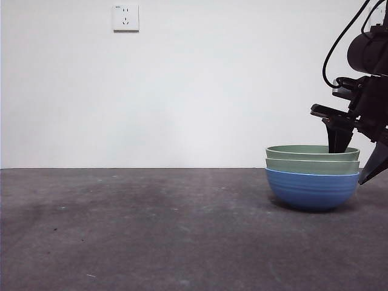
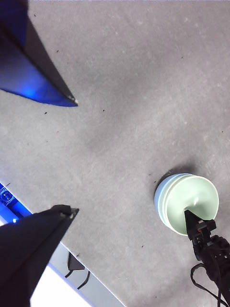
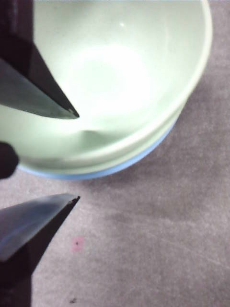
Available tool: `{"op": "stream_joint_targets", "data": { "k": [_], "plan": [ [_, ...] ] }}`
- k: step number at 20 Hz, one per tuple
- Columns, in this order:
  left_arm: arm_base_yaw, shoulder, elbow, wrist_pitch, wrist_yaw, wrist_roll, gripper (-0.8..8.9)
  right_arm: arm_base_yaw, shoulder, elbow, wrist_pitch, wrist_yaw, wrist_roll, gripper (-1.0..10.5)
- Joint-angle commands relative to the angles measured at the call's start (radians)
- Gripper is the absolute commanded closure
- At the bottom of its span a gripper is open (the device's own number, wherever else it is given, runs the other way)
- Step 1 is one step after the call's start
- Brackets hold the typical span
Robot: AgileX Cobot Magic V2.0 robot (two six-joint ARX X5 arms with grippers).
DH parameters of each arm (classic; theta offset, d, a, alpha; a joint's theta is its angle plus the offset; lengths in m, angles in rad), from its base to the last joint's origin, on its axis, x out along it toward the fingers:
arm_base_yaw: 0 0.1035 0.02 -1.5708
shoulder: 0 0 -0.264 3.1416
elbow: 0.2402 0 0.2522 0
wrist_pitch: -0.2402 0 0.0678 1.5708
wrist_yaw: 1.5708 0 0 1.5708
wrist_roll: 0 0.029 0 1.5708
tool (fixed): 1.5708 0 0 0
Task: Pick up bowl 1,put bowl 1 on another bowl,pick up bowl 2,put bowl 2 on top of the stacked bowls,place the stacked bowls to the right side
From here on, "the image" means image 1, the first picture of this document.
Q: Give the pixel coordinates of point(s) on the green ribbed bowl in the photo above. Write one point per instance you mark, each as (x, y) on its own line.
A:
(312, 154)
(312, 167)

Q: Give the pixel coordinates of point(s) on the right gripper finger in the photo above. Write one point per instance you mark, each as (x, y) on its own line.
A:
(377, 165)
(338, 136)

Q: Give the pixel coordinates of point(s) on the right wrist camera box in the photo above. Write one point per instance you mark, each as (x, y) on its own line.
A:
(344, 88)

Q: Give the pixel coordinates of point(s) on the blue ribbed bowl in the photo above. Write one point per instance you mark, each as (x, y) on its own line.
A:
(312, 191)

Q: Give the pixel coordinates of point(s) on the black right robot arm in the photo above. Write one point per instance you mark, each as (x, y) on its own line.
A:
(368, 51)

